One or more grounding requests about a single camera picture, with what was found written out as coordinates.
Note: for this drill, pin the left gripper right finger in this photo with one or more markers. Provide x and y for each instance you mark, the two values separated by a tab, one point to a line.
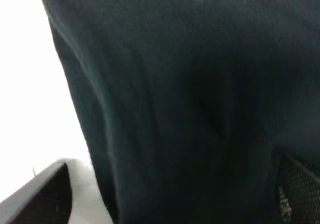
299	191

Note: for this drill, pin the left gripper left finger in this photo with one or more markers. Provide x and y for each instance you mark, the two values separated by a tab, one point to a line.
45	199

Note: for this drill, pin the black short sleeve t-shirt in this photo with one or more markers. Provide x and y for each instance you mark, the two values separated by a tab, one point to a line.
188	105

